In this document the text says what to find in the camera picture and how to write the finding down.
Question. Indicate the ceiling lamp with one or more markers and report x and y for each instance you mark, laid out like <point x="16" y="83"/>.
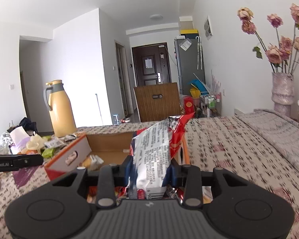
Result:
<point x="156" y="17"/>

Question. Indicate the red yellow gift box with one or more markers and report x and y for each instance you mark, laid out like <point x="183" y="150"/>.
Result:
<point x="188" y="105"/>

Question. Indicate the lime green snack packet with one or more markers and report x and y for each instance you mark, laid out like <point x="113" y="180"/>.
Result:
<point x="48" y="153"/>

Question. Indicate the wooden chair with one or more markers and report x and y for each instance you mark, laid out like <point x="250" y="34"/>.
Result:
<point x="157" y="104"/>

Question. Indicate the grey quilted cloth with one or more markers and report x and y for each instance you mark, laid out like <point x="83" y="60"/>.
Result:
<point x="276" y="134"/>

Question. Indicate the dried pink roses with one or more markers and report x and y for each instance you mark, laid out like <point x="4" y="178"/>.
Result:
<point x="276" y="52"/>

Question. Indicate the purple white wrapping paper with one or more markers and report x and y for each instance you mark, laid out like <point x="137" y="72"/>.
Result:
<point x="20" y="137"/>

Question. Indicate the red cardboard box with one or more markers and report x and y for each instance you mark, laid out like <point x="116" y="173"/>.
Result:
<point x="69" y="154"/>

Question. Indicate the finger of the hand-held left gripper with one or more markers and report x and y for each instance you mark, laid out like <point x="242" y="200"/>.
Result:
<point x="22" y="160"/>

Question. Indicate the paper note on refrigerator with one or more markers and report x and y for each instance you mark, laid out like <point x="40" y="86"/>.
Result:
<point x="185" y="44"/>

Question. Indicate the yellow thermos jug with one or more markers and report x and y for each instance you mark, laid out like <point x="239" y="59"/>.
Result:
<point x="62" y="114"/>

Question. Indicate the pale dried branches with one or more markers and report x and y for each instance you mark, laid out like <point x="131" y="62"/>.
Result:
<point x="215" y="84"/>

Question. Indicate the white folded umbrella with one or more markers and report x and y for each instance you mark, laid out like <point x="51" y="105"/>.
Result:
<point x="199" y="52"/>

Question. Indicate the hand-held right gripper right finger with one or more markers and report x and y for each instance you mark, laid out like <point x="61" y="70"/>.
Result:
<point x="174" y="173"/>

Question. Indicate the dark brown entrance door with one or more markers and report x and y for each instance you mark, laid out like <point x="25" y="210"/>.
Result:
<point x="150" y="77"/>

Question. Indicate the red white snack packet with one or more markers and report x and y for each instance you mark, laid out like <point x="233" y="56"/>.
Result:
<point x="154" y="154"/>

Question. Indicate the grey interior door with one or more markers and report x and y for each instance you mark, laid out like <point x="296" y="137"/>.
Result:
<point x="120" y="79"/>

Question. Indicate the pink snack packet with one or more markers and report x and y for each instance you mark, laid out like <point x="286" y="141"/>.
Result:
<point x="27" y="176"/>

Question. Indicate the black bag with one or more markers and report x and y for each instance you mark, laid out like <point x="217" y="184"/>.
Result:
<point x="27" y="125"/>

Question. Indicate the white orange cracker packet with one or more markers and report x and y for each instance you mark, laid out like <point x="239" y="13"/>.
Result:
<point x="92" y="161"/>

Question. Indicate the white sachet packet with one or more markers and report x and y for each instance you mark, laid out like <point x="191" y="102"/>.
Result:
<point x="53" y="144"/>

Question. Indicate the pink ribbed vase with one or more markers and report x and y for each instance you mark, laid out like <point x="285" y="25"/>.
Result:
<point x="282" y="94"/>

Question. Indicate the patterned clothes pile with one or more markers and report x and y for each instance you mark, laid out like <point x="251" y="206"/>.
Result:
<point x="5" y="140"/>

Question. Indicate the grey refrigerator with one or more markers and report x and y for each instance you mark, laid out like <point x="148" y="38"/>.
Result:
<point x="189" y="69"/>

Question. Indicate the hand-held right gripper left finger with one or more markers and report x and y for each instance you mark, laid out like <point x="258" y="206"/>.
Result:
<point x="129" y="171"/>

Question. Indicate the blue plastic items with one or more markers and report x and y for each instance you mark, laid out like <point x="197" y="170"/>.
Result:
<point x="198" y="84"/>

